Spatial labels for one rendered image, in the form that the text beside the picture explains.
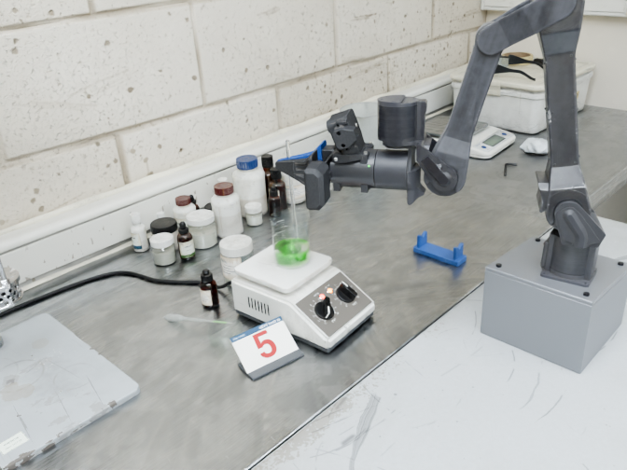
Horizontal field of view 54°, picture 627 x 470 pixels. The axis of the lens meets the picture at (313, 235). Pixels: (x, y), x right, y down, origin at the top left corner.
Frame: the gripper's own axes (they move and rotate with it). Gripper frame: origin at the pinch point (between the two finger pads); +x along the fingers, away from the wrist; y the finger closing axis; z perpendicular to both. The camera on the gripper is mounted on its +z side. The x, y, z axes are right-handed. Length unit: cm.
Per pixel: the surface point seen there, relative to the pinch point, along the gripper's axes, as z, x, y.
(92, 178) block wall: -10, 49, -14
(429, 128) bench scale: -22, -8, -87
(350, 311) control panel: -22.2, -8.4, 4.6
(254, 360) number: -24.3, 3.1, 16.9
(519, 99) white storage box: -17, -32, -100
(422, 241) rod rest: -23.8, -15.5, -23.5
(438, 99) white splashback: -21, -7, -117
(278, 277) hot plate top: -16.8, 2.8, 5.4
